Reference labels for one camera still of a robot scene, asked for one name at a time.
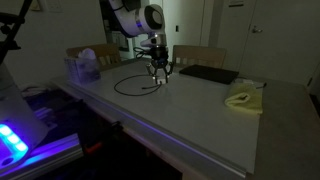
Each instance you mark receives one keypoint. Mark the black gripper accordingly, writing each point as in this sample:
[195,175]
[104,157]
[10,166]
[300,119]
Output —
[160,56]

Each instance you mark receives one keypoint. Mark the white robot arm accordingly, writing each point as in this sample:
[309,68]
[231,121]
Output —
[130,21]

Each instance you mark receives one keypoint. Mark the wooden chair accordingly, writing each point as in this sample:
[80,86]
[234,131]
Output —
[200,53]
[72,50]

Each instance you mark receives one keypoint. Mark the black laptop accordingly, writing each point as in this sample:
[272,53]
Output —
[210,73]

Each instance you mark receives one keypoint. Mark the white kitchen cabinet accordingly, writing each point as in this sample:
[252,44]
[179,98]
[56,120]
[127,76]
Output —
[121,41]

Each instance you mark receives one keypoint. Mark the white board mat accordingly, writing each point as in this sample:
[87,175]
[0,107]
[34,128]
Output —
[200,116]

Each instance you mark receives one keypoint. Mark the white tissue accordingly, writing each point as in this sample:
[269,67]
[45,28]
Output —
[88,53]

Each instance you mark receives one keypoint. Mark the marbled grey tissue box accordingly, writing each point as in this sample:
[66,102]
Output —
[81,71]

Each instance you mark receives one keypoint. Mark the yellow cloth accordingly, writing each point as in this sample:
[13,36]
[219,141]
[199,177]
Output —
[243,105]

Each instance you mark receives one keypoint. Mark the red clamp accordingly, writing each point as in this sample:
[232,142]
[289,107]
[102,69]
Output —
[92,147]

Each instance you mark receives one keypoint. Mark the white room door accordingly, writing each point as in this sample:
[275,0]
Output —
[283,40]

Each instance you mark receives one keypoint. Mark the blue lit white device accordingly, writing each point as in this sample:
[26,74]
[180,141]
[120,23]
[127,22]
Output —
[11,143]

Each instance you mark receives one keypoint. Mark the wall sign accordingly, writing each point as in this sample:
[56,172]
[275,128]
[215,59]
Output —
[236,3]

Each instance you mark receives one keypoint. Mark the aluminium frame rail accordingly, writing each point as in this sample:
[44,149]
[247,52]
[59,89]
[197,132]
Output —
[50,150]

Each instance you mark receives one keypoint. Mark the black camera stand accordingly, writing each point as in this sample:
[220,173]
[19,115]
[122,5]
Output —
[8,20]

